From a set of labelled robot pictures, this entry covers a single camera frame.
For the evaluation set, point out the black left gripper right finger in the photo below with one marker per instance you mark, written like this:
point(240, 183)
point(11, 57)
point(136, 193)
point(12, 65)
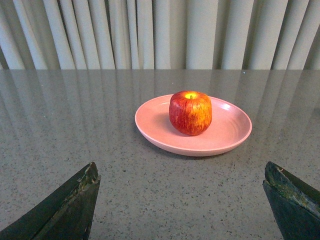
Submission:
point(295, 204)

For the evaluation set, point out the red yellow apple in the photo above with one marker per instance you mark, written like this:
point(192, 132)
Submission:
point(190, 112)

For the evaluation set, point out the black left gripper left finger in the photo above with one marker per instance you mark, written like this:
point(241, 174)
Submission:
point(66, 214)

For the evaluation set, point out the beige pleated curtain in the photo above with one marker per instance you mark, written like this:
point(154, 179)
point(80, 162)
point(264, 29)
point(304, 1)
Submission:
point(160, 34)

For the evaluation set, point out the pink plate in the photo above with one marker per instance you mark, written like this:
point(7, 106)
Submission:
point(229, 128)

